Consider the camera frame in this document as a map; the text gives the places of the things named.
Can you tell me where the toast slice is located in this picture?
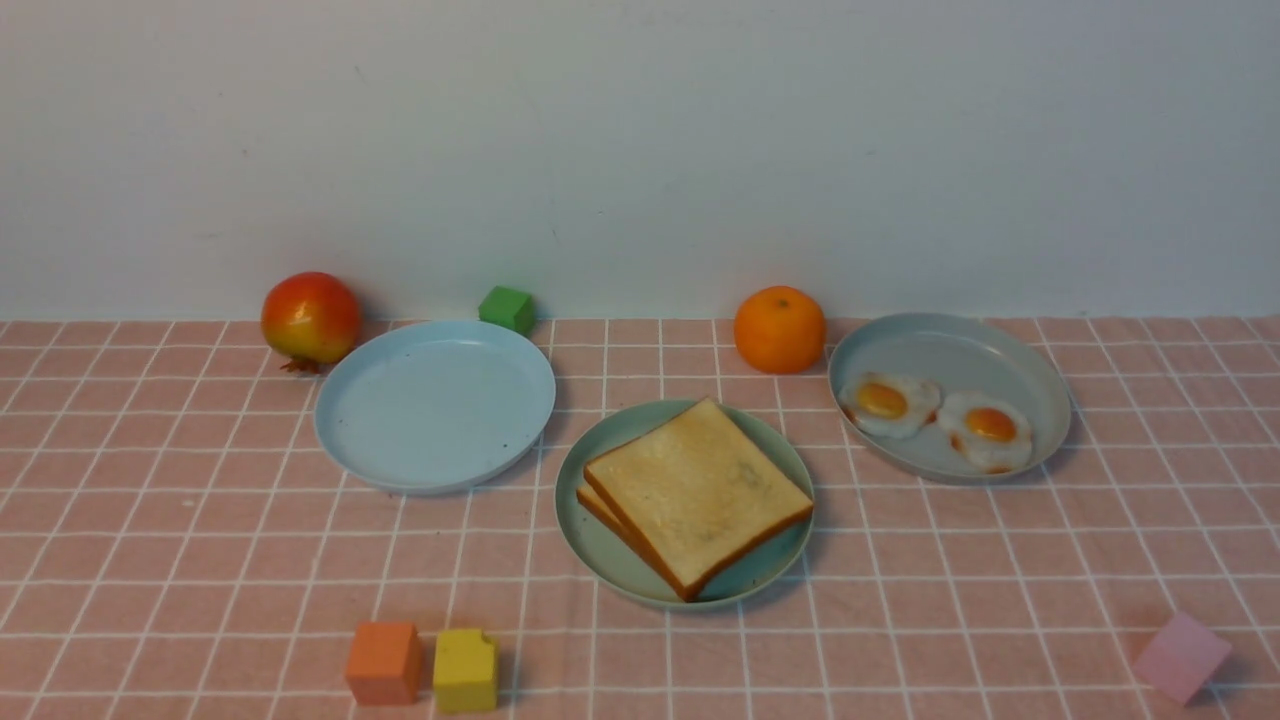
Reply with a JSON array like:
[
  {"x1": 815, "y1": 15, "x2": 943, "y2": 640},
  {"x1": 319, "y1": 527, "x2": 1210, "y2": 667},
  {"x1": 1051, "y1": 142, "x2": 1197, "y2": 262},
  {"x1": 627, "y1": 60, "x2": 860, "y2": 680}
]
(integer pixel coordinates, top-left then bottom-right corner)
[
  {"x1": 582, "y1": 397, "x2": 815, "y2": 602},
  {"x1": 575, "y1": 484, "x2": 687, "y2": 602}
]

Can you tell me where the orange tangerine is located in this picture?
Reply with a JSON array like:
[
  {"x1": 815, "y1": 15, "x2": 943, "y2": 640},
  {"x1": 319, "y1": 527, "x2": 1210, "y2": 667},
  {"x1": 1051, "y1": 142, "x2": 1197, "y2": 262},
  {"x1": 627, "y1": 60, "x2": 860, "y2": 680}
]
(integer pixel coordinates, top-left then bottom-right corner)
[{"x1": 733, "y1": 284, "x2": 827, "y2": 374}]

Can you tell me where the green foam cube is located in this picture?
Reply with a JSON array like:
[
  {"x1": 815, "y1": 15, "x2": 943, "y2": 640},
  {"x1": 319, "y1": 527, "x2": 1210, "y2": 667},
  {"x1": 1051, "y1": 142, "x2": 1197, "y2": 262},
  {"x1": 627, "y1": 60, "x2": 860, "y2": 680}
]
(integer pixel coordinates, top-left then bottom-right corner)
[{"x1": 477, "y1": 284, "x2": 538, "y2": 336}]

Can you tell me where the teal green plate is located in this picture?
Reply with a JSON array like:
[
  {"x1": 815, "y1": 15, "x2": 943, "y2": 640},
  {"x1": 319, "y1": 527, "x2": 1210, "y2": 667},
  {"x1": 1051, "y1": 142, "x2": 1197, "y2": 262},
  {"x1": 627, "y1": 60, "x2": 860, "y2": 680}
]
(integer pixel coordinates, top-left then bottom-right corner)
[{"x1": 554, "y1": 400, "x2": 817, "y2": 612}]

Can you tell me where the light blue plate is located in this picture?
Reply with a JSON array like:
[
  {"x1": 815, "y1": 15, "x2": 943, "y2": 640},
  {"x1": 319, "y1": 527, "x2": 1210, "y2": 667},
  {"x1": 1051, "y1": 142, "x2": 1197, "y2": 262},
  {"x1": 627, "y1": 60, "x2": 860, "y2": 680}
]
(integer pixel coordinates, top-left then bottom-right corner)
[{"x1": 314, "y1": 320, "x2": 557, "y2": 496}]

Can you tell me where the left fried egg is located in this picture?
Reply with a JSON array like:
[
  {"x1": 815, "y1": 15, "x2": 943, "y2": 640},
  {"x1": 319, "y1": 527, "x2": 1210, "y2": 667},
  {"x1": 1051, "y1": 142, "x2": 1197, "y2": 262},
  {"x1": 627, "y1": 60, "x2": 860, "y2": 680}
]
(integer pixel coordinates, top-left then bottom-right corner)
[{"x1": 837, "y1": 372, "x2": 943, "y2": 439}]

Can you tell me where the fried egg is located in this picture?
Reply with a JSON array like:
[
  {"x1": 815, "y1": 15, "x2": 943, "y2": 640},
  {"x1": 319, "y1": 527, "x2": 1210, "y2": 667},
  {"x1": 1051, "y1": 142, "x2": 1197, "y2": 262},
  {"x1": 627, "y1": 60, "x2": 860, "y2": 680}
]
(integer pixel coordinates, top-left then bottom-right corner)
[
  {"x1": 837, "y1": 372, "x2": 943, "y2": 439},
  {"x1": 936, "y1": 391, "x2": 1033, "y2": 474}
]

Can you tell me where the grey plate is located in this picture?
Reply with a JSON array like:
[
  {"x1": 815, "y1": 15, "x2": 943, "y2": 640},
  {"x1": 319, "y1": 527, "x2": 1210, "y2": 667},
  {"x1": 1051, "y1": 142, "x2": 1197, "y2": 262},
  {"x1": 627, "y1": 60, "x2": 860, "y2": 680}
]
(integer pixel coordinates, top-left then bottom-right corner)
[{"x1": 828, "y1": 313, "x2": 1073, "y2": 486}]

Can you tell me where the red yellow pomegranate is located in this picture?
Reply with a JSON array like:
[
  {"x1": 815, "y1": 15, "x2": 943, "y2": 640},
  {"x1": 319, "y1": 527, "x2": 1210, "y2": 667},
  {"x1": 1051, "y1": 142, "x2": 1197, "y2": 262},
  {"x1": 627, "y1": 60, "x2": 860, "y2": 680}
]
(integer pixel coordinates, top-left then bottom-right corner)
[{"x1": 260, "y1": 272, "x2": 364, "y2": 374}]

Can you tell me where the yellow foam block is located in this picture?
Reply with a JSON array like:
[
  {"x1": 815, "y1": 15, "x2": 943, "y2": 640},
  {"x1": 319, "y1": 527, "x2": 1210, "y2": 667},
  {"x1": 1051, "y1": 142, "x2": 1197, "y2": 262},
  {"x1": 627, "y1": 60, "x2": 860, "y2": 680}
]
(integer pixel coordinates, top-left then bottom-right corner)
[{"x1": 431, "y1": 628, "x2": 500, "y2": 714}]

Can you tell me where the right fried egg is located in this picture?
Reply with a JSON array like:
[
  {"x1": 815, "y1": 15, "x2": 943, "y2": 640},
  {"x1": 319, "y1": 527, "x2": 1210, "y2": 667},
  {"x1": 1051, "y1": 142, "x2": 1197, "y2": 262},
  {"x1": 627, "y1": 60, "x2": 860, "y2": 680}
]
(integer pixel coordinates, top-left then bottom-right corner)
[{"x1": 936, "y1": 391, "x2": 1033, "y2": 474}]

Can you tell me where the orange foam cube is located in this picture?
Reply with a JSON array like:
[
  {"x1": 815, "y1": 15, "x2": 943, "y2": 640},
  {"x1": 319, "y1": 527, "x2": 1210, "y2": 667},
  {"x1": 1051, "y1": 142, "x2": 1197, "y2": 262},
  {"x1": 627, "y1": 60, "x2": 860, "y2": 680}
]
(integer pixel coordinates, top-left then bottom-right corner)
[{"x1": 344, "y1": 621, "x2": 424, "y2": 707}]

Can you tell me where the pink foam cube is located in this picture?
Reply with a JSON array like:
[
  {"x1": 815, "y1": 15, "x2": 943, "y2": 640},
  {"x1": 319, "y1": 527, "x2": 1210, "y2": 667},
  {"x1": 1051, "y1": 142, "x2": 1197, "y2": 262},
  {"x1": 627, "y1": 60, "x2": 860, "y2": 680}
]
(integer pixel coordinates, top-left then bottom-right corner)
[{"x1": 1132, "y1": 611, "x2": 1233, "y2": 707}]

